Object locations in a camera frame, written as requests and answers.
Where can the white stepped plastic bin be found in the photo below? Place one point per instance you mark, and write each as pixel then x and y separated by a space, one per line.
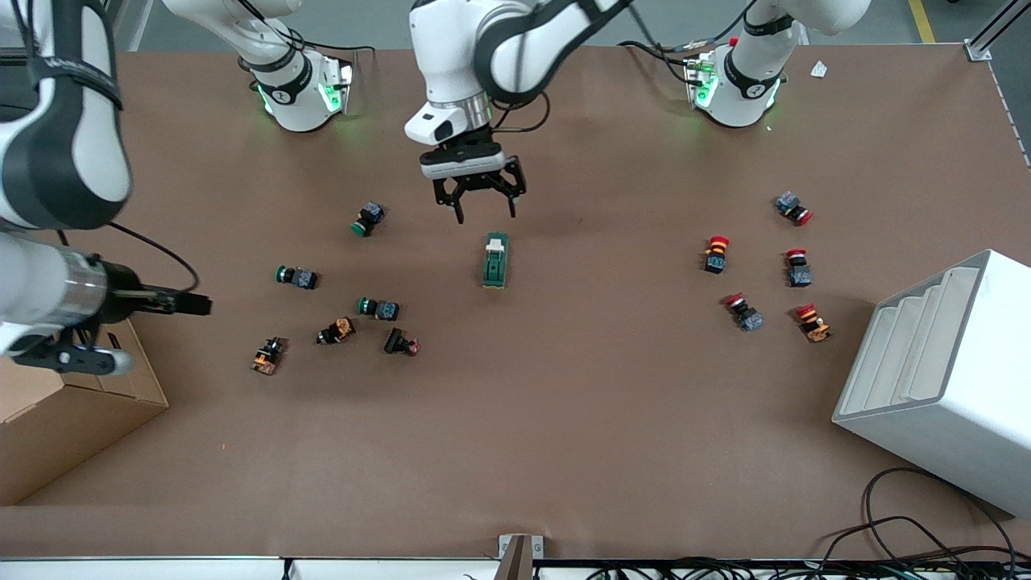
pixel 958 403

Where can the brown cardboard box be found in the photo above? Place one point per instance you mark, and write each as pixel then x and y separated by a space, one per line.
pixel 56 435

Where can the small white paper scrap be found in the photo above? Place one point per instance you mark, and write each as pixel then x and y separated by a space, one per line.
pixel 819 69

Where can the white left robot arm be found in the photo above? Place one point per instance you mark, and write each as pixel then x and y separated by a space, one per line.
pixel 451 48

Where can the metal bracket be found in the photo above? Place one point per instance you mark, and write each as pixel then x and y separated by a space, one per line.
pixel 519 552

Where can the red emergency button orange block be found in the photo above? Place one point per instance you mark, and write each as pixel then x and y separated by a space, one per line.
pixel 813 326
pixel 715 259

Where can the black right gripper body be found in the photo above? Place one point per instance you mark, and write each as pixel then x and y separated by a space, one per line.
pixel 126 287

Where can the brown paper table cover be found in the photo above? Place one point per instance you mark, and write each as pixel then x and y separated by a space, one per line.
pixel 564 403

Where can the red emergency button blue block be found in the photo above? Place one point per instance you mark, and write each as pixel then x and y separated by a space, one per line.
pixel 789 204
pixel 799 275
pixel 749 318

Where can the green load switch white lever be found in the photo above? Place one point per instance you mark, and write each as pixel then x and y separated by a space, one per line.
pixel 495 262

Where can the aluminium frame profile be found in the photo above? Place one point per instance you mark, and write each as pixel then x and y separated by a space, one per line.
pixel 987 40

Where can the black switch red block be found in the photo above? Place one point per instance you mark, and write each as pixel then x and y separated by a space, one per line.
pixel 396 341

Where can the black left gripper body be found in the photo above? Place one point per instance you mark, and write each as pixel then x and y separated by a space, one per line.
pixel 477 150

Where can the green push button blue block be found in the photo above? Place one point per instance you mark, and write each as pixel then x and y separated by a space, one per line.
pixel 385 309
pixel 370 214
pixel 302 279

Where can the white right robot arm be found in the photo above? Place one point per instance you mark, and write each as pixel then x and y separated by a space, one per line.
pixel 64 161

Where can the black selector switch orange block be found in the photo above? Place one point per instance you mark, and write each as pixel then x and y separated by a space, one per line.
pixel 266 358
pixel 338 329

